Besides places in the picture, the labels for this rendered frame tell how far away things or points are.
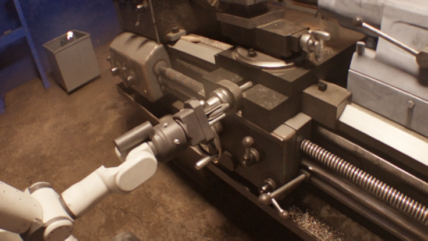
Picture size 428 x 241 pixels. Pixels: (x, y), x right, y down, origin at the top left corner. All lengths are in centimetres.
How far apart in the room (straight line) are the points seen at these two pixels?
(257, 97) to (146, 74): 78
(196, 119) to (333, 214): 67
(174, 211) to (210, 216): 21
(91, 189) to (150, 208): 114
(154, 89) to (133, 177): 95
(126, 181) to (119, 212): 119
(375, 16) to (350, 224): 73
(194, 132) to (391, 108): 56
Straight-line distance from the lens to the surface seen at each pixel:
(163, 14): 146
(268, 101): 85
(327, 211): 117
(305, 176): 99
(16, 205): 61
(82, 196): 68
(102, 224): 185
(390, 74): 87
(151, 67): 152
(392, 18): 87
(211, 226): 163
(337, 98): 88
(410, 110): 87
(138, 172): 67
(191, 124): 74
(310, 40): 87
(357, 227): 115
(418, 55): 81
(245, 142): 85
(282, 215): 95
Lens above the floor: 134
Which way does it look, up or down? 35 degrees down
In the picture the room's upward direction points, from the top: 10 degrees counter-clockwise
